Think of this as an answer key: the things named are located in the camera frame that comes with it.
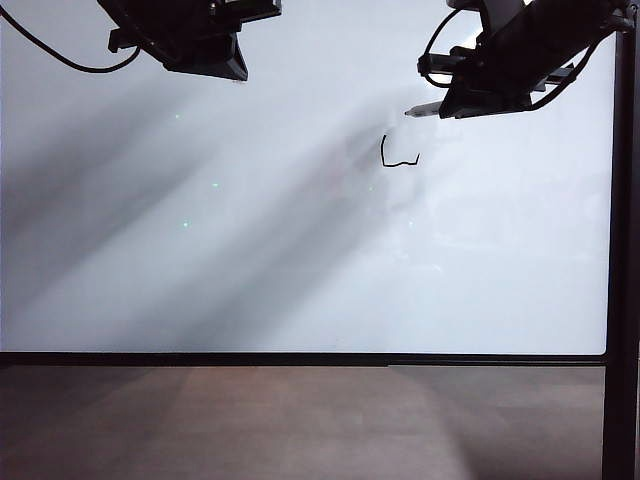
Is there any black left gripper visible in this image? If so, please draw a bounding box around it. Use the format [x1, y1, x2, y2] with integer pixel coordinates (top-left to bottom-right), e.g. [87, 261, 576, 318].
[97, 0, 284, 83]

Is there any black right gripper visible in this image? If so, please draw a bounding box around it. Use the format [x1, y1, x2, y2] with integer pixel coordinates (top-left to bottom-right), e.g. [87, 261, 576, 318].
[418, 0, 626, 120]

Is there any grey marker pen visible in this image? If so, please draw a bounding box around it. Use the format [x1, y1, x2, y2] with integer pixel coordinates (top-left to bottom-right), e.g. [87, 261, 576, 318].
[403, 99, 446, 119]

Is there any black metal whiteboard stand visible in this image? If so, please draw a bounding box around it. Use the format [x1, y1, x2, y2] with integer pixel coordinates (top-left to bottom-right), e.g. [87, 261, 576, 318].
[601, 0, 640, 480]

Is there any black whiteboard pen tray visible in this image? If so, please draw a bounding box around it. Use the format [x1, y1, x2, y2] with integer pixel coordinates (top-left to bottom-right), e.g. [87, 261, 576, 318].
[0, 353, 389, 370]

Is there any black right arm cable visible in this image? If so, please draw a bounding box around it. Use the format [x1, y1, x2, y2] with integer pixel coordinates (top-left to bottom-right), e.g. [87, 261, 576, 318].
[418, 5, 485, 90]
[528, 42, 602, 112]

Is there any white whiteboard with black frame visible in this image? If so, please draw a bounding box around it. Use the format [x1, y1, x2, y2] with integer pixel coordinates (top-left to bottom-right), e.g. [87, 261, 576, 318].
[0, 0, 615, 362]

